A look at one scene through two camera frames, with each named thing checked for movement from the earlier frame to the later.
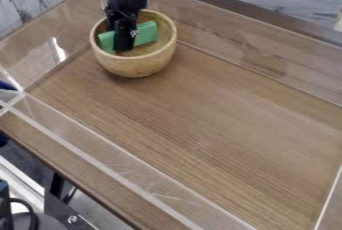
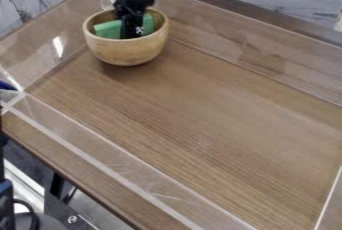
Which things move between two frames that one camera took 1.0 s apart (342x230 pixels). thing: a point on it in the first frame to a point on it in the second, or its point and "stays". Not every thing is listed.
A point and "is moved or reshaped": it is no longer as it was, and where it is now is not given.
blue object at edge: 6,85 stays
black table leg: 57,186 stays
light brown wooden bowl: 146,58 is moved or reshaped
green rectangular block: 148,35 is moved or reshaped
